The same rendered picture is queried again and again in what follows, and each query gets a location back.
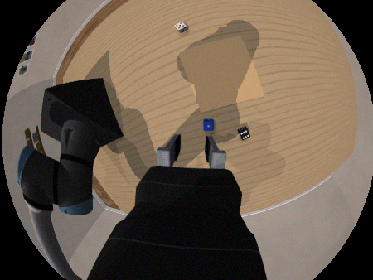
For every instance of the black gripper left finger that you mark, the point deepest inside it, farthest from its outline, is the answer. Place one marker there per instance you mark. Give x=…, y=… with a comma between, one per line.
x=167, y=155

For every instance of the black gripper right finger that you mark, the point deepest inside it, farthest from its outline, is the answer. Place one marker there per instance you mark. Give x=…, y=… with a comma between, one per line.
x=214, y=156

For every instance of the blue die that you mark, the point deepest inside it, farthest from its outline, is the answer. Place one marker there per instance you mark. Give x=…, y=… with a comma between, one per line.
x=208, y=124

